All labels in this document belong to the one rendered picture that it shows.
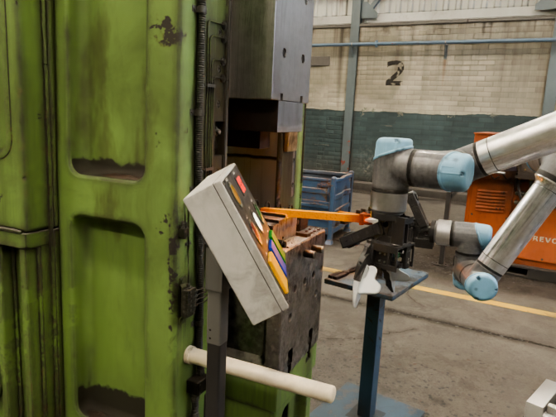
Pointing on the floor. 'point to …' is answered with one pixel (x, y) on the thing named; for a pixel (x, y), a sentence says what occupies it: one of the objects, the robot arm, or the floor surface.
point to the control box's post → (216, 352)
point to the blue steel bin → (327, 198)
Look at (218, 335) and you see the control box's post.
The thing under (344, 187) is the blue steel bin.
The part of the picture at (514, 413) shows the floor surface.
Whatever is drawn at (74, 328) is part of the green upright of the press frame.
